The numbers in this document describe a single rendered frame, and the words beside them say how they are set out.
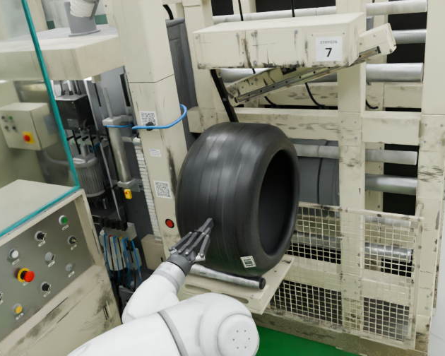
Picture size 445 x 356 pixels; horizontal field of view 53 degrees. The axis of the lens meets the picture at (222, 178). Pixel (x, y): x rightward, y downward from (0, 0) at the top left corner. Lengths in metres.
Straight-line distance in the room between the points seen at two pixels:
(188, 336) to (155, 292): 0.58
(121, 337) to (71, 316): 1.30
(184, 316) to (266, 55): 1.20
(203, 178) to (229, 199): 0.12
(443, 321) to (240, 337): 2.41
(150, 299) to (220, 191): 0.44
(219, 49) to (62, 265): 1.05
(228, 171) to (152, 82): 0.44
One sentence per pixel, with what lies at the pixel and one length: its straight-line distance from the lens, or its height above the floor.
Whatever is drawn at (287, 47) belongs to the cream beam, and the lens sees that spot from 1.67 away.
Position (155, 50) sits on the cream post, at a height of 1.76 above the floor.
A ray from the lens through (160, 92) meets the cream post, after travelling 1.68.
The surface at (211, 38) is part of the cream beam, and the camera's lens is 1.80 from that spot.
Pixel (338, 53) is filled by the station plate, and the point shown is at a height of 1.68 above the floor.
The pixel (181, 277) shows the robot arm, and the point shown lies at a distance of 1.31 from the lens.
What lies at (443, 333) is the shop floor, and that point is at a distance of 2.94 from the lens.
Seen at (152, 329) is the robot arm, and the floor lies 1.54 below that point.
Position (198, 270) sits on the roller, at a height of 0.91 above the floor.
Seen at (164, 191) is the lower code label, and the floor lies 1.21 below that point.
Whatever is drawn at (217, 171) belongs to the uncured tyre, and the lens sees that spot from 1.49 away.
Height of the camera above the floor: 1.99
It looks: 25 degrees down
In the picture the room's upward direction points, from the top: 8 degrees counter-clockwise
